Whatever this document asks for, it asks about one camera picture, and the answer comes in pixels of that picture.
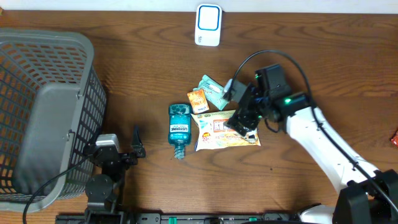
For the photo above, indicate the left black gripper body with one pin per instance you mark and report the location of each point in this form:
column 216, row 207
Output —
column 124, row 158

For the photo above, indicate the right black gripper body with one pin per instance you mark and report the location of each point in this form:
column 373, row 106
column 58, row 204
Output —
column 250, row 117

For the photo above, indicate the large yellow white snack bag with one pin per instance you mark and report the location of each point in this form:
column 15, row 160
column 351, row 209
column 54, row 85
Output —
column 214, row 134

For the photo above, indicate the mint green wipes pack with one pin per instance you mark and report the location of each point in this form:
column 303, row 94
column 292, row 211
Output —
column 213, row 92

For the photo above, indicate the teal mouthwash bottle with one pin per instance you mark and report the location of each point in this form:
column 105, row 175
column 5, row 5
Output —
column 179, row 128

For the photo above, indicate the small orange snack pack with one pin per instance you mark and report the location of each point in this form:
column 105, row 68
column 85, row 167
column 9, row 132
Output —
column 198, row 101

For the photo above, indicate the grey plastic shopping basket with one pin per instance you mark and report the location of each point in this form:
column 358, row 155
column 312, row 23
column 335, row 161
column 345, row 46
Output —
column 52, row 103

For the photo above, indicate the red Top snack bar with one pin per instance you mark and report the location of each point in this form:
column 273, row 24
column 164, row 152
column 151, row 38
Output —
column 394, row 139

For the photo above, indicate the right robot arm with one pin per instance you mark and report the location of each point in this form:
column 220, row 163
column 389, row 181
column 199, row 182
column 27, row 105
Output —
column 365, row 193

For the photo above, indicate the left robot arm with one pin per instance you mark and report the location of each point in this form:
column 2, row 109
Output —
column 105, row 190

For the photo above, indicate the white barcode scanner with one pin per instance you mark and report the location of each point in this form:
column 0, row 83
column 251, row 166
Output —
column 208, row 25

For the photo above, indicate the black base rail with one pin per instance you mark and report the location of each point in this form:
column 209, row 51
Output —
column 156, row 218

